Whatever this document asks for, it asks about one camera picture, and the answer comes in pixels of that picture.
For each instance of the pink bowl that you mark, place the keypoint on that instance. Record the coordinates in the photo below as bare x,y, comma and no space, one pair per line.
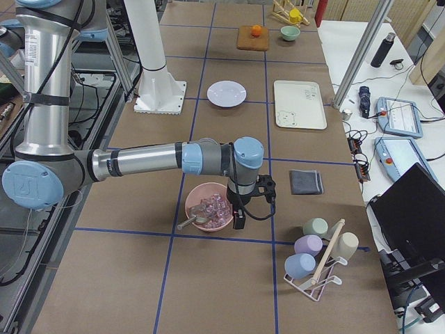
204,191

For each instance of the clear ice cubes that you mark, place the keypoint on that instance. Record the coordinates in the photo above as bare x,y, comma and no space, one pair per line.
218,210

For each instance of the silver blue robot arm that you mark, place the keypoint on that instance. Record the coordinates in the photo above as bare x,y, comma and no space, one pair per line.
46,168
13,33

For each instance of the folded dark umbrella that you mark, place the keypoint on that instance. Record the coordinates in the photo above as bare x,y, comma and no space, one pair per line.
364,101

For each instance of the purple cup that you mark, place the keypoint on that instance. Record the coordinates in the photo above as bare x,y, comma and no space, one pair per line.
309,244

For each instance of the yellow cup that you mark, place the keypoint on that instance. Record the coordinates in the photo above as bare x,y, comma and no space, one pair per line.
295,16

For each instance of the teach pendant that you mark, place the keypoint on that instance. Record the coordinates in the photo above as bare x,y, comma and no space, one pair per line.
398,155
398,117

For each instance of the white wire cup rack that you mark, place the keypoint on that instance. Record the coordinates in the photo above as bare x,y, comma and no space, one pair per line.
313,285

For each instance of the orange fruit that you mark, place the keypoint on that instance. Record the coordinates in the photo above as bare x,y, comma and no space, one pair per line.
255,31

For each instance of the white plate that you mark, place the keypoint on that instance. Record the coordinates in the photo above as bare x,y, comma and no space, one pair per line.
226,94

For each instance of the far teach pendant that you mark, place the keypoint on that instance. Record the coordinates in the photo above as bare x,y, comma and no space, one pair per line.
398,117

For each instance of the metal scoop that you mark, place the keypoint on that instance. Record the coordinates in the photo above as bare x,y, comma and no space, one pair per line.
197,214

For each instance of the grey folded cloth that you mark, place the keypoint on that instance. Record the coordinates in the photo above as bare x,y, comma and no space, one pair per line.
306,182

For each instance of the beige cup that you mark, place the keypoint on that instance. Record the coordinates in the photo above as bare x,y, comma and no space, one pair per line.
346,246

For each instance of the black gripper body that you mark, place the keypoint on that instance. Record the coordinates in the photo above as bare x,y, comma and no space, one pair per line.
233,199

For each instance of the black water bottle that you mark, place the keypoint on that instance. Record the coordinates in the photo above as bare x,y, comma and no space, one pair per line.
383,50

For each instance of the small metal cylinder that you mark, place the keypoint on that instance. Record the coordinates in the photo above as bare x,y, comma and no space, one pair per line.
346,114

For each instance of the aluminium frame post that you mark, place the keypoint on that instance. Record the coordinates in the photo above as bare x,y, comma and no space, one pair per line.
366,41

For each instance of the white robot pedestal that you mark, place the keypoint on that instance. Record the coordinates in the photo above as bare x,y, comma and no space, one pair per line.
158,91

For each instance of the wooden mug rack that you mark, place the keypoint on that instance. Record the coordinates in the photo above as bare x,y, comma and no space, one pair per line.
281,12

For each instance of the green bowl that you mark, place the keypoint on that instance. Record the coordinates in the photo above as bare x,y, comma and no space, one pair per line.
289,33

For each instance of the near teach pendant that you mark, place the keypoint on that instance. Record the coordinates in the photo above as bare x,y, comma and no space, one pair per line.
398,155

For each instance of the blue cup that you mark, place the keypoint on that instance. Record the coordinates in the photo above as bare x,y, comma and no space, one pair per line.
299,265

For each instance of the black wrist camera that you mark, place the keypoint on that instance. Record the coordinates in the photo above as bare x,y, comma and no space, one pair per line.
266,188

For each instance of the wooden cutting board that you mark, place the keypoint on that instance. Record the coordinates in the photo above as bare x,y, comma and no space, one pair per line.
246,41

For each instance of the green cup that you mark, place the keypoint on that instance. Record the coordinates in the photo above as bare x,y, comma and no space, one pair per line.
315,226

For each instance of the cream bear tray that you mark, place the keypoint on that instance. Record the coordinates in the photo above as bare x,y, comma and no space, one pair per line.
299,105

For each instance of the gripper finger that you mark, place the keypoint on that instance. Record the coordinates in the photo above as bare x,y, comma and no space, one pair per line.
241,219
237,219

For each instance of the black laptop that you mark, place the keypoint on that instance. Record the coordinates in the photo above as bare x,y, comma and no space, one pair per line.
411,216

